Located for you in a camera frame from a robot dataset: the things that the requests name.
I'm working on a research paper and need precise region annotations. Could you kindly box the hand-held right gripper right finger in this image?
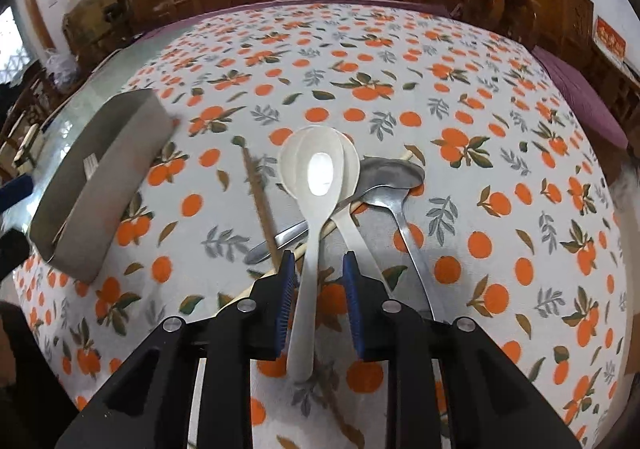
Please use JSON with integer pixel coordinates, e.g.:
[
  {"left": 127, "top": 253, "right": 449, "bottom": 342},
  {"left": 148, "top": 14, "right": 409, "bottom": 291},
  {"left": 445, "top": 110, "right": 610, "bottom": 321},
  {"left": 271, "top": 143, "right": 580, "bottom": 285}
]
[{"left": 341, "top": 251, "right": 583, "bottom": 449}]

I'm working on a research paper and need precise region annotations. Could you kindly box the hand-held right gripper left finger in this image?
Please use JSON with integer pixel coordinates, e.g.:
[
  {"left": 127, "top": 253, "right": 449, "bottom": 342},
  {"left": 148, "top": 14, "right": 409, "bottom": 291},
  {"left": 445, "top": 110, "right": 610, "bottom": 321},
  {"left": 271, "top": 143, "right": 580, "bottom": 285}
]
[{"left": 55, "top": 250, "right": 301, "bottom": 449}]

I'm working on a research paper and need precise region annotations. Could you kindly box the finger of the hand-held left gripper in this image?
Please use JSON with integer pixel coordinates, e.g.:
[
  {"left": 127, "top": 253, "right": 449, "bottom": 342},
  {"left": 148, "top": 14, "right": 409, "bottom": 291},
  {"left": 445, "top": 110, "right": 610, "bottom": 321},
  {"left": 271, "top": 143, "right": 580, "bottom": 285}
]
[
  {"left": 0, "top": 229, "right": 32, "bottom": 281},
  {"left": 0, "top": 177, "right": 34, "bottom": 212}
]

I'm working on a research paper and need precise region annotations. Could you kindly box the white plastic spoon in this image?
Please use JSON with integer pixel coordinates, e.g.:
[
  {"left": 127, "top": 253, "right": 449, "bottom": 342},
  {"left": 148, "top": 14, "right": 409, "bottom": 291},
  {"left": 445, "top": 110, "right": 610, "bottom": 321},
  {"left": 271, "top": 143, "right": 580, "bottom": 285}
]
[
  {"left": 277, "top": 125, "right": 396, "bottom": 300},
  {"left": 286, "top": 129, "right": 347, "bottom": 383}
]

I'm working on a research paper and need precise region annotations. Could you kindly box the metal spoon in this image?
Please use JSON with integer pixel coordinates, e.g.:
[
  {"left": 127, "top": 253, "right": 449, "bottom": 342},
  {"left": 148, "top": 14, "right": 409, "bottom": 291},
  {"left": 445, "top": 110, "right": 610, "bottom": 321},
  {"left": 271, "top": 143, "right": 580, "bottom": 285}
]
[
  {"left": 361, "top": 184, "right": 451, "bottom": 325},
  {"left": 244, "top": 158, "right": 426, "bottom": 266}
]

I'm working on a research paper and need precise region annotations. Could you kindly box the light wooden chopstick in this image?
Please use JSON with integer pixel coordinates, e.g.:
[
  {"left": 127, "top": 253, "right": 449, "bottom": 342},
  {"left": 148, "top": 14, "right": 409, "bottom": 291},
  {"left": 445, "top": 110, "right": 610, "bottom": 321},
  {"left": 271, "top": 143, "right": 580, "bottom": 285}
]
[{"left": 217, "top": 151, "right": 415, "bottom": 317}]

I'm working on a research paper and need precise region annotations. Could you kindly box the rectangular metal tray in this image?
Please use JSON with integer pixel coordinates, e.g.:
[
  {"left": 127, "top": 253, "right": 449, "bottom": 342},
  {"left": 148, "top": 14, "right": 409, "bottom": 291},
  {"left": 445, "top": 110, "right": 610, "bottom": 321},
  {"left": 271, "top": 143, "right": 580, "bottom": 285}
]
[{"left": 28, "top": 89, "right": 176, "bottom": 285}]

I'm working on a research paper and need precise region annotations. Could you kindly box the low wooden chair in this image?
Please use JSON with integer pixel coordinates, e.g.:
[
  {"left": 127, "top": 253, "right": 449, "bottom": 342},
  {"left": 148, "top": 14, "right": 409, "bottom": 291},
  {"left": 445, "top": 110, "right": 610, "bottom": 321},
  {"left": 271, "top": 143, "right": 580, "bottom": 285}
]
[{"left": 0, "top": 74, "right": 66, "bottom": 180}]

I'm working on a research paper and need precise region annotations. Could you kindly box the grey plastic bag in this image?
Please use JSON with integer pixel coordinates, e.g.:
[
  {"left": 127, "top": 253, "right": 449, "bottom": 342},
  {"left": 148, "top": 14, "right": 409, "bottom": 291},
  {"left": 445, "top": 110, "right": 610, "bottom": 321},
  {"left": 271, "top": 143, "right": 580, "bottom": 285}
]
[{"left": 47, "top": 51, "right": 83, "bottom": 86}]

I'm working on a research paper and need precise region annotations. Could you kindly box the barred window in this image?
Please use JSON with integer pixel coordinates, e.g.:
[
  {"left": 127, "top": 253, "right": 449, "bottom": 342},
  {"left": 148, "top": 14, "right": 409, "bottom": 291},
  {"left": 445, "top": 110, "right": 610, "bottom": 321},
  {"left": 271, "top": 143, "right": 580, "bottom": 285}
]
[{"left": 0, "top": 4, "right": 26, "bottom": 84}]

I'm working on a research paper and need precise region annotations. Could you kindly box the orange print tablecloth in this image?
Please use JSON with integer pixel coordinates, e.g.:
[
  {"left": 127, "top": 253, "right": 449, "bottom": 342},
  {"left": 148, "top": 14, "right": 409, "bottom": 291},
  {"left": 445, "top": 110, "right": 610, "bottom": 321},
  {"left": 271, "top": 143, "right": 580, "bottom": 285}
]
[{"left": 12, "top": 1, "right": 631, "bottom": 449}]

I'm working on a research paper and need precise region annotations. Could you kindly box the large brown cardboard box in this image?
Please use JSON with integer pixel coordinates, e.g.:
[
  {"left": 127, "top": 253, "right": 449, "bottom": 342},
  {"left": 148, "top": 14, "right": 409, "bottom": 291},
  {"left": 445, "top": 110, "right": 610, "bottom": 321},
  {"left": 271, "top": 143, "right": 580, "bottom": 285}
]
[{"left": 62, "top": 0, "right": 133, "bottom": 60}]

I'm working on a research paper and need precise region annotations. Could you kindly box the long purple sofa cushion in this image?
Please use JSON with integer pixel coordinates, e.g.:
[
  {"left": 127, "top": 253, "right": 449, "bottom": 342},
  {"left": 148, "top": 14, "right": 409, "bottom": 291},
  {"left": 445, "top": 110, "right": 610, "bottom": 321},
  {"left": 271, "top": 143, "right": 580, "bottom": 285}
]
[{"left": 145, "top": 0, "right": 451, "bottom": 37}]

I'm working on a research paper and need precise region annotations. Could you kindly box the square purple seat cushion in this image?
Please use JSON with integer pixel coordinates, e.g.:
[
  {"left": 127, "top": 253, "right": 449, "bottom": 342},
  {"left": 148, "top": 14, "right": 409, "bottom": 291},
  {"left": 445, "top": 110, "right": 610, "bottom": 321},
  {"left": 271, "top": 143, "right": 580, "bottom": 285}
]
[{"left": 532, "top": 46, "right": 631, "bottom": 150}]

